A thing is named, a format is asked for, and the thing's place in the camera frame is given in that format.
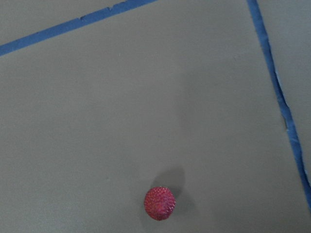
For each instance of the red strawberry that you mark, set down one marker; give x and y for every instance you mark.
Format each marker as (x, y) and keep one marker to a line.
(159, 203)

